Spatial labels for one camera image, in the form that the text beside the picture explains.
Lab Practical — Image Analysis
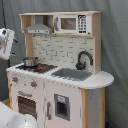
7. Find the small metal pot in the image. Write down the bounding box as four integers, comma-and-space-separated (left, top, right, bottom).
23, 57, 39, 67

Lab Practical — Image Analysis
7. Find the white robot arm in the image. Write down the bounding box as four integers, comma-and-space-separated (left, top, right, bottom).
0, 28, 39, 128

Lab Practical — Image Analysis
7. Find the wooden toy kitchen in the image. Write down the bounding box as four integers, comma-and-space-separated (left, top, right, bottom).
7, 11, 114, 128

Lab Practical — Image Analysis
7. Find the grey toy sink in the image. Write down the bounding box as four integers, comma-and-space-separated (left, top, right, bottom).
52, 68, 92, 81

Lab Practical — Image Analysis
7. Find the black toy faucet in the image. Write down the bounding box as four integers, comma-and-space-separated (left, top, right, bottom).
75, 51, 93, 70

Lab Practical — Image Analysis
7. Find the black toy stovetop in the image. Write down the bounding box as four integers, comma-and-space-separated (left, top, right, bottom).
18, 63, 55, 73

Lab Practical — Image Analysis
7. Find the right red stove knob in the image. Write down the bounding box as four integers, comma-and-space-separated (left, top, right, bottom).
30, 81, 37, 88

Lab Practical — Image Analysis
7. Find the red stove knob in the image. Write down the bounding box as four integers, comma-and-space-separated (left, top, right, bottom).
12, 77, 18, 82
30, 81, 37, 88

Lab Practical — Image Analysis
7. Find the white cabinet door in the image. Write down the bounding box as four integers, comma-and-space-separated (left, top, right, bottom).
45, 82, 82, 128

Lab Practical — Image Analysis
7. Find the white toy microwave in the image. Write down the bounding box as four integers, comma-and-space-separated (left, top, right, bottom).
54, 14, 91, 34

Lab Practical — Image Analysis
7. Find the grey range hood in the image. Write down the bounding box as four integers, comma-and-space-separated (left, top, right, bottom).
24, 15, 53, 34

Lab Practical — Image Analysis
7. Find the left red stove knob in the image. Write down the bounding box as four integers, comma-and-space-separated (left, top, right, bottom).
12, 77, 18, 82

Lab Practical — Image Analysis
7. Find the white oven door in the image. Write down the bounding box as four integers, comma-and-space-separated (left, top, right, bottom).
11, 85, 43, 128

